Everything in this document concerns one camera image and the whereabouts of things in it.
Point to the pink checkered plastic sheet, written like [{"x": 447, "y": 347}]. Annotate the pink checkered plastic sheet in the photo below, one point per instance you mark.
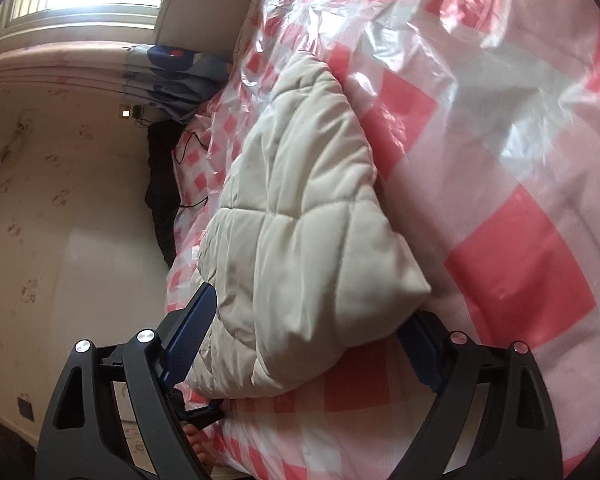
[{"x": 505, "y": 160}]

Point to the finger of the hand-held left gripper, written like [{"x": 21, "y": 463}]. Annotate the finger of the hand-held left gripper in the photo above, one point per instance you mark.
[{"x": 202, "y": 414}]

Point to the person's left hand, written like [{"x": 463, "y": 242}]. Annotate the person's left hand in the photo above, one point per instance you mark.
[{"x": 200, "y": 442}]

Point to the dark wall outlet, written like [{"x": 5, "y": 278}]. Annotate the dark wall outlet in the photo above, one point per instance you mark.
[{"x": 25, "y": 408}]

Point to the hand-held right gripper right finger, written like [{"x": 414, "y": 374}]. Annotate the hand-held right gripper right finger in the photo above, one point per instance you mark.
[{"x": 425, "y": 355}]

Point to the beige quilted jacket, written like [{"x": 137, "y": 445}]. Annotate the beige quilted jacket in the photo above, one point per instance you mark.
[{"x": 290, "y": 210}]

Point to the pink and blue patterned curtain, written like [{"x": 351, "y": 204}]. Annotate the pink and blue patterned curtain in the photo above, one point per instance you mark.
[{"x": 180, "y": 72}]

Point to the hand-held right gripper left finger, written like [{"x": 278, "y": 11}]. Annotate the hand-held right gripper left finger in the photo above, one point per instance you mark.
[{"x": 190, "y": 340}]

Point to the black clothing pile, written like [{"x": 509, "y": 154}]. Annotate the black clothing pile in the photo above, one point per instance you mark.
[{"x": 161, "y": 190}]

